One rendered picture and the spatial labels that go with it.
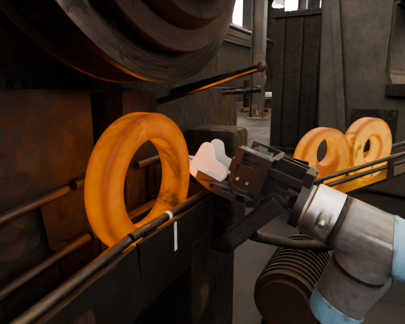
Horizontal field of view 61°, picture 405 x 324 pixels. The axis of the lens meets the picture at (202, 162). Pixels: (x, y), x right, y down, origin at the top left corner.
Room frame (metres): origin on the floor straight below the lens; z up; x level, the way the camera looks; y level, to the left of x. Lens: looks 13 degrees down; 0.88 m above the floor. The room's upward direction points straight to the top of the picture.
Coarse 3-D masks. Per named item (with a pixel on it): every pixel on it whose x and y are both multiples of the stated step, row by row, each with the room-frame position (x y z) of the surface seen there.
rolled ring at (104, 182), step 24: (120, 120) 0.41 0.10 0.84; (144, 120) 0.41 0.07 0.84; (168, 120) 0.46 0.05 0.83; (96, 144) 0.38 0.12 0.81; (120, 144) 0.38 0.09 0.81; (168, 144) 0.46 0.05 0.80; (96, 168) 0.36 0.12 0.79; (120, 168) 0.37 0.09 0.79; (168, 168) 0.49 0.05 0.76; (96, 192) 0.36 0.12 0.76; (120, 192) 0.37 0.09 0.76; (168, 192) 0.48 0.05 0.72; (96, 216) 0.36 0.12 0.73; (120, 216) 0.37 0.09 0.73
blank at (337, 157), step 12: (312, 132) 0.76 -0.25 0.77; (324, 132) 0.75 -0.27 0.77; (336, 132) 0.77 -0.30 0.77; (300, 144) 0.75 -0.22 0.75; (312, 144) 0.74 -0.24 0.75; (336, 144) 0.77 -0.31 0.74; (348, 144) 0.79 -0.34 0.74; (300, 156) 0.73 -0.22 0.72; (312, 156) 0.74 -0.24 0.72; (336, 156) 0.77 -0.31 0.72; (348, 156) 0.79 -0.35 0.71; (324, 168) 0.76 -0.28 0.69; (336, 168) 0.77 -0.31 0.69
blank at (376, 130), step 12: (360, 120) 0.84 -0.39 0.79; (372, 120) 0.83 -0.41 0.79; (348, 132) 0.82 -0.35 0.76; (360, 132) 0.81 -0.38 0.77; (372, 132) 0.83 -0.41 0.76; (384, 132) 0.85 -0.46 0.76; (360, 144) 0.81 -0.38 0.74; (372, 144) 0.87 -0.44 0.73; (384, 144) 0.85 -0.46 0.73; (360, 156) 0.81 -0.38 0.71; (372, 156) 0.86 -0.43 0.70; (384, 156) 0.86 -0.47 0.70
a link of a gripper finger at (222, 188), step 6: (198, 174) 0.51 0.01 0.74; (204, 174) 0.50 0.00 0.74; (198, 180) 0.51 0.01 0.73; (204, 180) 0.50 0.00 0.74; (210, 180) 0.49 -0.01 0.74; (216, 180) 0.49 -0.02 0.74; (222, 180) 0.50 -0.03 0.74; (204, 186) 0.49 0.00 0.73; (210, 186) 0.49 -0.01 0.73; (216, 186) 0.48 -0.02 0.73; (222, 186) 0.48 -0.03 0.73; (228, 186) 0.48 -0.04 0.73; (216, 192) 0.48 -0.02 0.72; (222, 192) 0.48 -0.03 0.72; (228, 192) 0.47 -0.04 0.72; (228, 198) 0.47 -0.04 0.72; (234, 198) 0.48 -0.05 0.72; (240, 198) 0.48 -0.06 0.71
